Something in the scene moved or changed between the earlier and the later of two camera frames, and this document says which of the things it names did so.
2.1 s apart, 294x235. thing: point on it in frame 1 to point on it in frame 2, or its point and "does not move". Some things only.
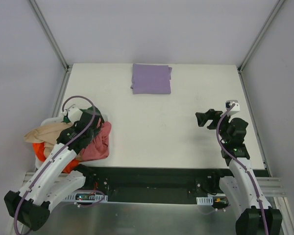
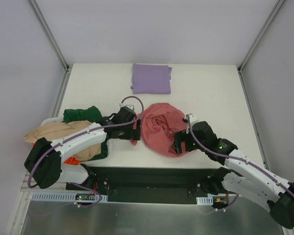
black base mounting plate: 154,185 does not move
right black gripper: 215,117 to 177,143
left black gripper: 92,120 to 137,129
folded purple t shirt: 151,79 does not move
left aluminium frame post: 50,35 does not move
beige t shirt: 48,134 does not move
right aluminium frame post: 277,6 does not move
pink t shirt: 99,147 to 159,122
